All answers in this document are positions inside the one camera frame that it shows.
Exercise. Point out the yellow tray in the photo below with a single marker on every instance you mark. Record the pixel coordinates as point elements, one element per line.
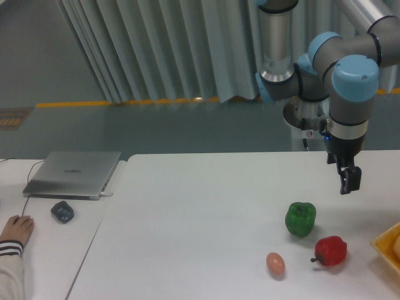
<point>387,246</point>

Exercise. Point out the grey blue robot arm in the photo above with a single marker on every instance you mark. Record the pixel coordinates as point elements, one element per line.
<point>344,72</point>

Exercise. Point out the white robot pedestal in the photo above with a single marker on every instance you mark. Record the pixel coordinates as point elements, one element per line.
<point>303,118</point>

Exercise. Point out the silver closed laptop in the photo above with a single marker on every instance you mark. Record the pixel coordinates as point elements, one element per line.
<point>81,175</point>

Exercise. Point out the green bell pepper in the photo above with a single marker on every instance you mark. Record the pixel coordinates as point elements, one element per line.
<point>300,218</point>

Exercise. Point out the forearm in striped sleeve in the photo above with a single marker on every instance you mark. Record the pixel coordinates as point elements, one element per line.
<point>11,270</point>

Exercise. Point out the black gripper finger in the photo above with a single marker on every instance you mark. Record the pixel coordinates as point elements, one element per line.
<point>350,179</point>
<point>333,159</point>

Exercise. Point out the grey pleated curtain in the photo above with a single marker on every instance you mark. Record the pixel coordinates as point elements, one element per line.
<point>156,50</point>

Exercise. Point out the person's hand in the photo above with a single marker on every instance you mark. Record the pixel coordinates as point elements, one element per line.
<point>18,229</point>

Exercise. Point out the red bell pepper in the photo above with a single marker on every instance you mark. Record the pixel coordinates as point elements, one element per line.
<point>330,251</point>

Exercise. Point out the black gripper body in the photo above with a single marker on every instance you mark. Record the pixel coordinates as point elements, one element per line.
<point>344,141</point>

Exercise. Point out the dark grey small device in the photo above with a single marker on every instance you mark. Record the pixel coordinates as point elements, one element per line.
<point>63,212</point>

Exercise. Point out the brown egg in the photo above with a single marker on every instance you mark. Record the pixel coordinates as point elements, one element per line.
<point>275,264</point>

